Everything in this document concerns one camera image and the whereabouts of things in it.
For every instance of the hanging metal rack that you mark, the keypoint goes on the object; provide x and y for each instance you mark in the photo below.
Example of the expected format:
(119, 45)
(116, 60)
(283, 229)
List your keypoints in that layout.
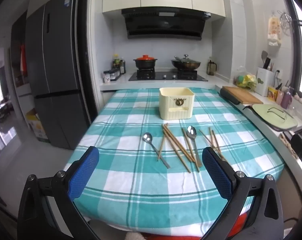
(285, 22)

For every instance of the white kitchen tool holder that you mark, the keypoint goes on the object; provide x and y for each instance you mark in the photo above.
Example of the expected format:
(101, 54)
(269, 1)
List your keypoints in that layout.
(264, 82)

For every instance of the yellow cap oil bottle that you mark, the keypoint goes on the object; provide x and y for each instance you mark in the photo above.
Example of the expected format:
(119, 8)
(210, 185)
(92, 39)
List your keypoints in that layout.
(116, 62)

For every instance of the wooden cutting board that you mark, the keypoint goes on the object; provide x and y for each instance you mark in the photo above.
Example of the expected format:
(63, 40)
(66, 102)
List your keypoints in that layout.
(243, 95)

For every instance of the hanging floral towel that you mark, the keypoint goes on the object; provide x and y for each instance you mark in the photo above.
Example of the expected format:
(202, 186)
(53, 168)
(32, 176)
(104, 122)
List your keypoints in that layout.
(274, 30)

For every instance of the grey spatula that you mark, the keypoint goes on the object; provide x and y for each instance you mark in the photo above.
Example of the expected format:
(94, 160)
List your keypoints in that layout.
(264, 56)

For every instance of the small steel spoon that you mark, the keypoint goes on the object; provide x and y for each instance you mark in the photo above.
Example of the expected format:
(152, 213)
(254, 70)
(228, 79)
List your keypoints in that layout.
(147, 137)

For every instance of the large steel spoon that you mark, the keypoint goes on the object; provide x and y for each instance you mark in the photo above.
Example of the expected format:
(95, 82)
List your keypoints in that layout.
(191, 132)

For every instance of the bag of colourful sponges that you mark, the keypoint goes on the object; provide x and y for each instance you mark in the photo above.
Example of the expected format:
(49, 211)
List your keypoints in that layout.
(244, 80)

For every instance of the wok with glass lid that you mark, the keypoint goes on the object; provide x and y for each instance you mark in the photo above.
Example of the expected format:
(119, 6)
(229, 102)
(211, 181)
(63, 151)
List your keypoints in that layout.
(185, 63)

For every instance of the teal checked tablecloth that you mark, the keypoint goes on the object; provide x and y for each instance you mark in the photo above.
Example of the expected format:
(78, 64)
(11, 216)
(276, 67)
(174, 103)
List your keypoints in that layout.
(131, 185)

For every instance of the black pot with red lid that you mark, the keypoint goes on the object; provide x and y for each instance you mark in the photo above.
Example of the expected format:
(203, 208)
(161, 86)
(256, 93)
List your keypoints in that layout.
(145, 62)

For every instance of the red stool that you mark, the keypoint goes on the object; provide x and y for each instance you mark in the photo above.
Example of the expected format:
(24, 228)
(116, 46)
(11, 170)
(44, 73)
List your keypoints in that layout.
(242, 226)

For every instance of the black gas stove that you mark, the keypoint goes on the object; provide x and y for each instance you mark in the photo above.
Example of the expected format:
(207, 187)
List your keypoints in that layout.
(165, 76)

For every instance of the dark sauce bottle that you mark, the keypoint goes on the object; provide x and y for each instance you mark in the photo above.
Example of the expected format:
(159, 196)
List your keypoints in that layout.
(122, 67)

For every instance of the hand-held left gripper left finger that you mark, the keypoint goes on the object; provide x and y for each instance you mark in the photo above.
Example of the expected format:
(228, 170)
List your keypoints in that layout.
(84, 172)

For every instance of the black range hood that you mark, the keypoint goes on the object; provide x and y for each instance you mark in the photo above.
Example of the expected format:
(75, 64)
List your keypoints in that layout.
(163, 25)

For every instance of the purple bottle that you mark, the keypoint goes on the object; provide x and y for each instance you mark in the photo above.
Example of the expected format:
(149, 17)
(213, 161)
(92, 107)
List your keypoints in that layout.
(287, 100)

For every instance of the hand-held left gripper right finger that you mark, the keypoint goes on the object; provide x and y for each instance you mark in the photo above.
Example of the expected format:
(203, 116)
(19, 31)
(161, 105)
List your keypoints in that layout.
(215, 172)

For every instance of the brown plastic pitcher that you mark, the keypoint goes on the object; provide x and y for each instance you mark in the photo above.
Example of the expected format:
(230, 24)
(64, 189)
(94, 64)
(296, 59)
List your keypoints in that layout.
(211, 68)

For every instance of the yellow packet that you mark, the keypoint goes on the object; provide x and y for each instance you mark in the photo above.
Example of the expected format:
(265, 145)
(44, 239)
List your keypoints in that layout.
(272, 93)

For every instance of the grey refrigerator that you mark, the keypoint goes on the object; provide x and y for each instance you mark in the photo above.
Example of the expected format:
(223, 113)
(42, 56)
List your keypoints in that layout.
(58, 67)

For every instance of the cream utensil holder box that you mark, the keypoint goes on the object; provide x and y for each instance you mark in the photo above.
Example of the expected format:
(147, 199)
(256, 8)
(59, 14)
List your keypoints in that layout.
(175, 100)

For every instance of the wall socket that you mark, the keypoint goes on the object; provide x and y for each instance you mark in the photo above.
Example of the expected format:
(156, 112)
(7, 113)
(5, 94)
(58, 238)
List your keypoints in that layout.
(278, 74)

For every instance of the cardboard box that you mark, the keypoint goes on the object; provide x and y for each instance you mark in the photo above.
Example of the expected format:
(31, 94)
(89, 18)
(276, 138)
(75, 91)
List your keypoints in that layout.
(37, 127)

